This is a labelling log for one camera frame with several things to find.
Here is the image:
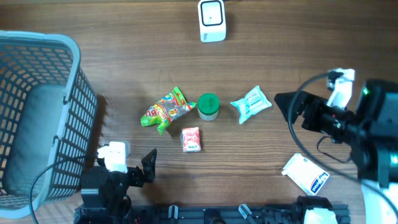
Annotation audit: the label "white blue pouch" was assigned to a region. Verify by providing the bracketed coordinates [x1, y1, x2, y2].
[282, 153, 330, 196]

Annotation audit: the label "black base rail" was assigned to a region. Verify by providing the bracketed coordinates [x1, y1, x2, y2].
[73, 203, 351, 224]

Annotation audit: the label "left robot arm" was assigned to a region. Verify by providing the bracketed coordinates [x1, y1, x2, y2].
[73, 149, 157, 224]

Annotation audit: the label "teal wet wipes pack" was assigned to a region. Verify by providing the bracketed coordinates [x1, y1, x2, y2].
[230, 86, 272, 124]

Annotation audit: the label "white barcode scanner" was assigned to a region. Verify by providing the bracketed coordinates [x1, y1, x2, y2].
[197, 0, 226, 43]

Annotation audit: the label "green Haribo candy bag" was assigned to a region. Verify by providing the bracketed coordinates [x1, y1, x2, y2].
[141, 86, 197, 135]

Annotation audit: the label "red white tissue pack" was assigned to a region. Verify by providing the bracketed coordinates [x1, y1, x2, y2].
[180, 127, 201, 152]

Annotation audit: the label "grey plastic mesh basket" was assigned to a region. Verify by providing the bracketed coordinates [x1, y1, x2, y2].
[1, 30, 98, 219]

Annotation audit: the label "green lid jar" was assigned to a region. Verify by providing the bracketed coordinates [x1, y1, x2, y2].
[197, 93, 220, 121]

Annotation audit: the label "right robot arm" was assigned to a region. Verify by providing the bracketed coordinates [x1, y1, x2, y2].
[274, 78, 397, 223]

